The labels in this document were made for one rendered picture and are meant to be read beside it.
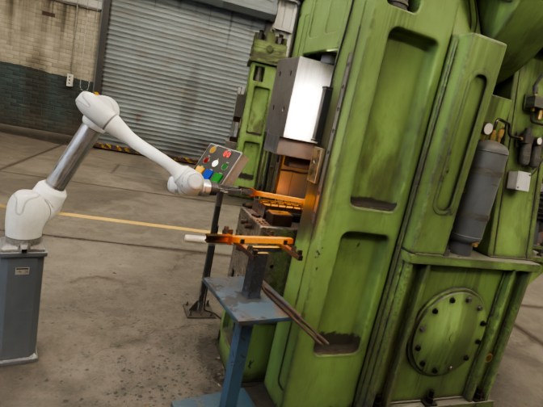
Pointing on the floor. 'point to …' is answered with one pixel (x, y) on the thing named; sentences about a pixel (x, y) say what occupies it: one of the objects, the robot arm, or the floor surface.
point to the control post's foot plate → (199, 311)
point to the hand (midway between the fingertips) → (246, 190)
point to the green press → (256, 107)
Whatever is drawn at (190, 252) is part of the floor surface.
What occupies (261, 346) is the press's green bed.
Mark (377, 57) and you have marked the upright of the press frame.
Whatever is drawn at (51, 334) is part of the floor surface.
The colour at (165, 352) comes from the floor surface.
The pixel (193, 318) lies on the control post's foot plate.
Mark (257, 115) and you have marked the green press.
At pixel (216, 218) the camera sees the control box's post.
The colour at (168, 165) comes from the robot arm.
